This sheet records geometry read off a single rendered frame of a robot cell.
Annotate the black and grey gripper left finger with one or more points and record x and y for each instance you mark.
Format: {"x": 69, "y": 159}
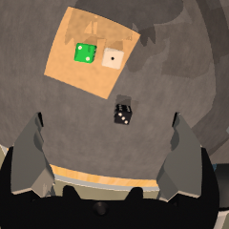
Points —
{"x": 25, "y": 174}

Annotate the green die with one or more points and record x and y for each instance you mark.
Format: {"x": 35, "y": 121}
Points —
{"x": 84, "y": 53}

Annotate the black die with white pips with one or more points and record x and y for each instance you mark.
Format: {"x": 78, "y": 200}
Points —
{"x": 122, "y": 114}

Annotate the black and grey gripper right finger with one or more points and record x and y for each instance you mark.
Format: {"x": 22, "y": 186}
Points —
{"x": 187, "y": 178}

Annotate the orange flat mat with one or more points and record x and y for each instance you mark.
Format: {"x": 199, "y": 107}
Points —
{"x": 79, "y": 26}

